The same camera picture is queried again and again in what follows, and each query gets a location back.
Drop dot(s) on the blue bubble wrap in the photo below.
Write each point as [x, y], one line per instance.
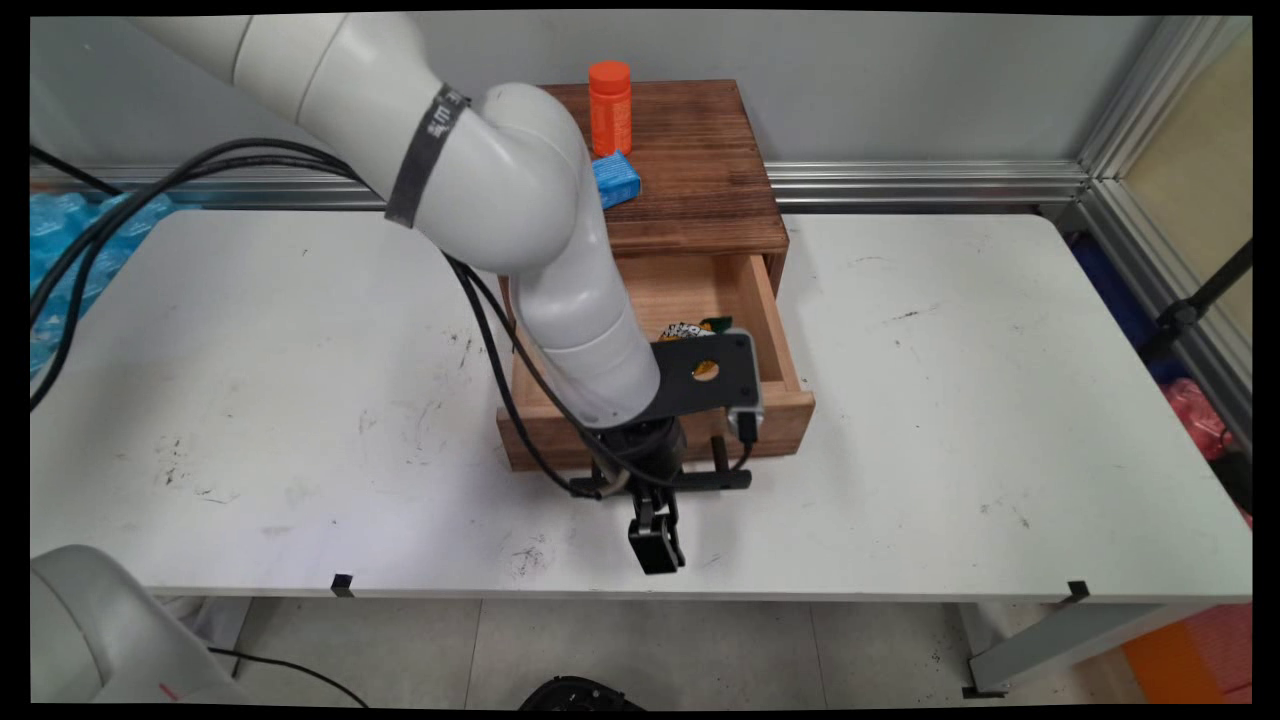
[60, 240]

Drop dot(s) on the colourful snack bag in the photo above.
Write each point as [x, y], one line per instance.
[690, 328]

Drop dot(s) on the light wooden drawer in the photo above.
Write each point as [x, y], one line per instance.
[780, 430]

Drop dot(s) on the blue plastic sheet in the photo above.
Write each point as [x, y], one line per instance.
[1110, 290]

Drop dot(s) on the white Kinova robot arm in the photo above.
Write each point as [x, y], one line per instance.
[500, 180]

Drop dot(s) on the red plastic bag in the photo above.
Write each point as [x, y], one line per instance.
[1195, 410]

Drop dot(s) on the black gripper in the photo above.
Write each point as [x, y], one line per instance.
[640, 452]

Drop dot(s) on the blue snack packet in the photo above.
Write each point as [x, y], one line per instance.
[615, 182]

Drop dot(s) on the white table leg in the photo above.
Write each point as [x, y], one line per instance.
[1050, 645]

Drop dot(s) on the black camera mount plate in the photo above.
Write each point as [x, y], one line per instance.
[735, 360]

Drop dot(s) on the black round object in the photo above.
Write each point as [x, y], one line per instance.
[580, 695]

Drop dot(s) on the orange plastic bottle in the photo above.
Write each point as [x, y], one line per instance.
[610, 115]

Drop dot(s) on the white rounded machine housing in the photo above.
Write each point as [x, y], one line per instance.
[100, 630]

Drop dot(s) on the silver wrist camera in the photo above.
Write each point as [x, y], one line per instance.
[746, 425]

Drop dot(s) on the aluminium profile rail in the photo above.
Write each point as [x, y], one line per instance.
[1130, 120]
[900, 185]

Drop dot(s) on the brown wooden drawer cabinet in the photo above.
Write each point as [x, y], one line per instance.
[700, 170]

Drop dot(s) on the orange box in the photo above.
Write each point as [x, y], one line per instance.
[1170, 665]

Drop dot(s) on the black tripod stand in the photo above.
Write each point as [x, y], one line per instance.
[1185, 312]

